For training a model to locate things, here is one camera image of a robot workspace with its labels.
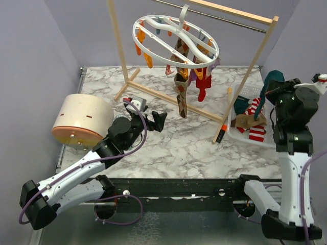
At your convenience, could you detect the pink clothespin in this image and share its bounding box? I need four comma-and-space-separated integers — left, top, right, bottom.
165, 64, 174, 76

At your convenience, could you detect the yellow highlighter marker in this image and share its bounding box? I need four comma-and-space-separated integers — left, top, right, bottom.
227, 87, 232, 103

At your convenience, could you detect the dark teal sock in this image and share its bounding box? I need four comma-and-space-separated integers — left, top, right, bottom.
233, 96, 251, 115
253, 69, 286, 120

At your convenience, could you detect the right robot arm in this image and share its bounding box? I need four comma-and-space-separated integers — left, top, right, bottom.
235, 73, 326, 244

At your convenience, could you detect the white round clip hanger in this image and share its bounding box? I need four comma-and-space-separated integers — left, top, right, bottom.
132, 5, 220, 69

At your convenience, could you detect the wooden hanger rack frame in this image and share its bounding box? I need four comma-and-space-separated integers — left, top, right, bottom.
106, 0, 279, 145

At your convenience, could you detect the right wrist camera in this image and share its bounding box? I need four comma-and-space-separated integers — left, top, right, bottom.
294, 73, 327, 95

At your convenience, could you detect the yellow orange clothespin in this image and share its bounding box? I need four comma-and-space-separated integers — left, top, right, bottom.
144, 53, 153, 68

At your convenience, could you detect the beige argyle sock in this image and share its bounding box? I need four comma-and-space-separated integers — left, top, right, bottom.
174, 73, 189, 118
170, 38, 189, 63

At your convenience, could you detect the plain tan sock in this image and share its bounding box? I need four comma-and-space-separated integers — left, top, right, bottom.
235, 114, 267, 129

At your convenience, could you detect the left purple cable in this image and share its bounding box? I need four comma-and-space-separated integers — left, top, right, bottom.
18, 100, 148, 225

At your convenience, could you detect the purple clothespin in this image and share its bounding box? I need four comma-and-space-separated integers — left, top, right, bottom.
211, 57, 221, 69

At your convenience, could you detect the black orange highlighter marker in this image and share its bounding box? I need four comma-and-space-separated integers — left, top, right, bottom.
216, 124, 227, 143

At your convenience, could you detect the blue patterned round tin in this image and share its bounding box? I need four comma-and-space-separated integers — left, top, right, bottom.
114, 114, 127, 120

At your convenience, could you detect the red beige reindeer sock front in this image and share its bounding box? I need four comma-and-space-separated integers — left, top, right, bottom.
196, 68, 212, 102

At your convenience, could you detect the red white striped sock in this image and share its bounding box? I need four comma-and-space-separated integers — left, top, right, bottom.
235, 98, 267, 142

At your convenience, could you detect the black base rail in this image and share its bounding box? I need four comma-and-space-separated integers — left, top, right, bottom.
110, 178, 250, 213

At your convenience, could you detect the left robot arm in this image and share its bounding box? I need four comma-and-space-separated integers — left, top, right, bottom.
18, 111, 168, 230

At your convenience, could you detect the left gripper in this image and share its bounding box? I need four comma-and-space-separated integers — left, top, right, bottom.
124, 106, 167, 150

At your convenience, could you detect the white plastic basket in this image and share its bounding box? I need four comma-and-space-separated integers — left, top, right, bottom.
227, 85, 275, 148

